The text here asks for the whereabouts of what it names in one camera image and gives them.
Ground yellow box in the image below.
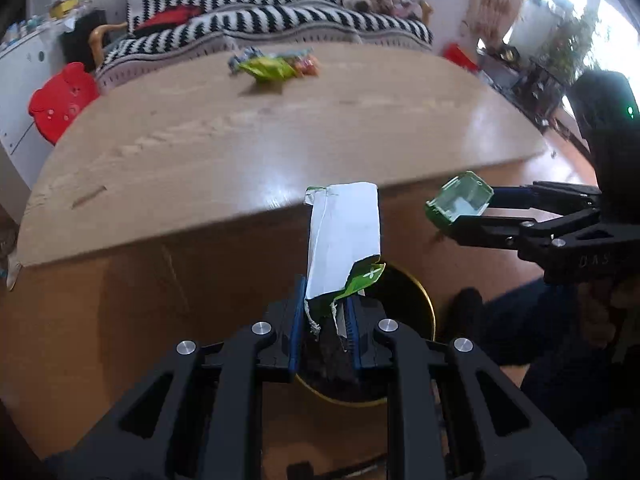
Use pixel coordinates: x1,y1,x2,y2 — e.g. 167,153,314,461
48,0,81,19

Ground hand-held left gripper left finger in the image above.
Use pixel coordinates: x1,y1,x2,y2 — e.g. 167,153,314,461
42,275,308,480

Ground red plastic stool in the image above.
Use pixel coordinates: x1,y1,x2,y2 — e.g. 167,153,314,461
28,62,101,147

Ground blue white crumpled wrapper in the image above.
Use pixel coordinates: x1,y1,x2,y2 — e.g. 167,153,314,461
228,47,263,74

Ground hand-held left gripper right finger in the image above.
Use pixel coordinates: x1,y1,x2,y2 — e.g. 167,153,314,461
345,290,588,480

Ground black chair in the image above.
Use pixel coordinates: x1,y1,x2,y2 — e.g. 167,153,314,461
510,55,572,122

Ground red cloth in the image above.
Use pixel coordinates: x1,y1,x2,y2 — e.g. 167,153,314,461
135,5,204,31

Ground person's dark blue pants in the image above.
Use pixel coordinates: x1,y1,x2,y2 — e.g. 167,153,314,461
450,280,640,480

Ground torn white green carton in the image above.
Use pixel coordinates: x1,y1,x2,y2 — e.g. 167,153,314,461
304,181,387,341

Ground white cabinet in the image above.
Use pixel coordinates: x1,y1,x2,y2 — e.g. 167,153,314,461
0,15,96,192

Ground black white striped sofa cover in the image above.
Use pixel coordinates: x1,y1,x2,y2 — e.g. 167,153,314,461
95,0,434,89

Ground wooden frame sofa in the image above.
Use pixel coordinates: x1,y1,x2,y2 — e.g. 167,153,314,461
89,0,436,92

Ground red bag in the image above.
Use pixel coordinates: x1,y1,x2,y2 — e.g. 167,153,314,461
442,42,481,72

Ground patterned curtain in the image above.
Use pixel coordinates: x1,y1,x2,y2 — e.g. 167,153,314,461
462,0,531,57

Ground potted green plant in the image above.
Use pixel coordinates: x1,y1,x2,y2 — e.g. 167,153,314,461
540,0,602,82

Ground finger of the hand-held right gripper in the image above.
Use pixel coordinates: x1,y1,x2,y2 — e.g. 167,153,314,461
480,181,601,213
442,207,601,261

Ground person's right hand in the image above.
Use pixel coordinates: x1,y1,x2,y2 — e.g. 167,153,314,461
580,272,640,361

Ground orange candy wrappers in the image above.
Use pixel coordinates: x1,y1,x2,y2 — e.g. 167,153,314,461
292,57,321,79

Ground green yellow snack bag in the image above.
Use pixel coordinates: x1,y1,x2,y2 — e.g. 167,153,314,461
237,55,296,84

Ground round gold rimmed trash can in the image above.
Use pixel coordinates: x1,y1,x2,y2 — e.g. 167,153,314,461
292,264,437,406

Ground clutter of small bottles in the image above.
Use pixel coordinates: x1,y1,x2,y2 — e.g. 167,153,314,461
0,14,51,47

